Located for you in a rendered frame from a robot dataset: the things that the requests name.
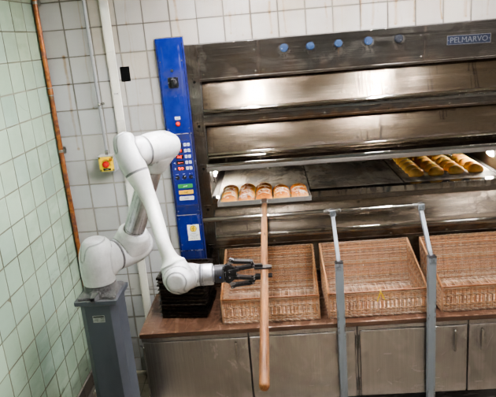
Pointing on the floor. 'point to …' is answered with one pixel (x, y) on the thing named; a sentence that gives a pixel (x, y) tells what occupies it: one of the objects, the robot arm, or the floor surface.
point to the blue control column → (172, 53)
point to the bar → (343, 283)
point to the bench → (329, 355)
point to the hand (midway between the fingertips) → (263, 271)
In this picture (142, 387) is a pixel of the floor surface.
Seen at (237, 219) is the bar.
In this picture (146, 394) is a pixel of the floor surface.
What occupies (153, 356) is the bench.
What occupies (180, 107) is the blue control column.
